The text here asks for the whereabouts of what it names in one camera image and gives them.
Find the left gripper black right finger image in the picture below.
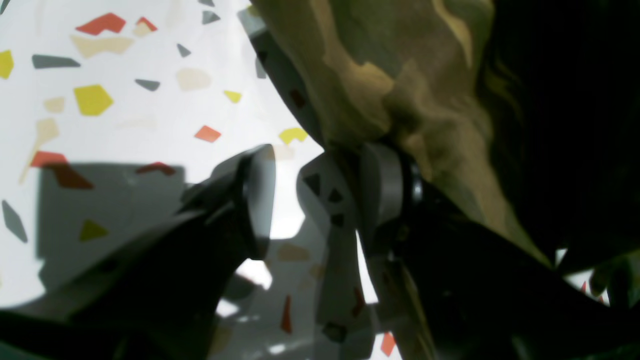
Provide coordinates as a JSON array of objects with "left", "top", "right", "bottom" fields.
[{"left": 359, "top": 143, "right": 639, "bottom": 360}]

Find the left gripper white left finger image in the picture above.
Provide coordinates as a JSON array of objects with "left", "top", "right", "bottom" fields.
[{"left": 1, "top": 144, "right": 277, "bottom": 360}]

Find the camouflage T-shirt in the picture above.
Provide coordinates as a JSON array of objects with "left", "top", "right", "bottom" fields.
[{"left": 252, "top": 0, "right": 639, "bottom": 271}]

